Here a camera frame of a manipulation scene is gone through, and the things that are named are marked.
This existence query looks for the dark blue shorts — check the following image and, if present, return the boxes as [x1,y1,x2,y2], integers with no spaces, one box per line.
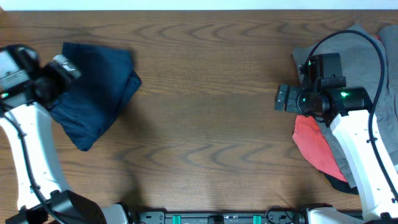
[50,42,142,151]

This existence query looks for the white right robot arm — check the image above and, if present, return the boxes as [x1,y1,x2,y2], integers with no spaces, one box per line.
[275,84,397,223]

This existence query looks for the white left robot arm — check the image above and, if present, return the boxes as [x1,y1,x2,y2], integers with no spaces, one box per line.
[1,45,132,223]

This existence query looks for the red cloth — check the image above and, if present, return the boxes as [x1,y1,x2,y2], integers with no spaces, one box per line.
[292,115,348,182]

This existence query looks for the grey shorts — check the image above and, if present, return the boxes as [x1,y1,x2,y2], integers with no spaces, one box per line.
[292,23,398,189]

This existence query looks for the grey garment at edge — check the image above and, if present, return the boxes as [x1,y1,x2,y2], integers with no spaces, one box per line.
[377,24,398,94]

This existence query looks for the black garment under pile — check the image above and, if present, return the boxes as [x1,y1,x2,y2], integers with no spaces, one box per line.
[324,173,359,195]

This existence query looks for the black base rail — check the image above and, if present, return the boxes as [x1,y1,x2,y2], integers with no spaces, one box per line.
[132,205,310,224]

